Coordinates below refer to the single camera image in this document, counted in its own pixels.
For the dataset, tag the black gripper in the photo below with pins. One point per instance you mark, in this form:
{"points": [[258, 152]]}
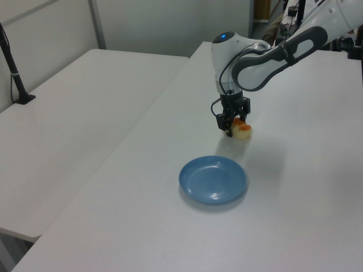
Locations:
{"points": [[231, 103]]}

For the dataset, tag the orange glazed bread loaf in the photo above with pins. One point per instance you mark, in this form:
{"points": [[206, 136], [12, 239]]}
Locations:
{"points": [[242, 131]]}

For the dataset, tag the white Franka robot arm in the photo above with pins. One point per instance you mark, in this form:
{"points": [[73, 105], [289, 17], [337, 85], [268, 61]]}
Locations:
{"points": [[227, 56]]}

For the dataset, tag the blue round plate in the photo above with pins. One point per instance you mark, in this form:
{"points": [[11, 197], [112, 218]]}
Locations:
{"points": [[212, 181]]}

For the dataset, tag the tan cardboard panel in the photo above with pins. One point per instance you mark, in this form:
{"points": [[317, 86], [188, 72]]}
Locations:
{"points": [[262, 10]]}

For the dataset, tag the small black device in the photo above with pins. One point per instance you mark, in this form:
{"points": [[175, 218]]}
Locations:
{"points": [[292, 12]]}

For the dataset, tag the black upright pole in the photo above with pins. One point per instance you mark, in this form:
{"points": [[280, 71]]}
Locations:
{"points": [[300, 11]]}

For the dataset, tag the black clamp stand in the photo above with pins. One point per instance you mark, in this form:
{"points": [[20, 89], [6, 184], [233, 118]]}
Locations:
{"points": [[354, 52]]}

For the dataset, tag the grey narrow partition post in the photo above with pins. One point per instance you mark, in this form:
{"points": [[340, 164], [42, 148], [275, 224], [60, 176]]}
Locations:
{"points": [[251, 17]]}

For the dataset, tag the grey wide partition post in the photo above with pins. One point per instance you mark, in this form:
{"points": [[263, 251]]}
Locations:
{"points": [[97, 25]]}

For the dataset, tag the black camera stand pole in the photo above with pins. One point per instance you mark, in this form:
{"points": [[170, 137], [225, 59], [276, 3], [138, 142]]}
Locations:
{"points": [[11, 63]]}

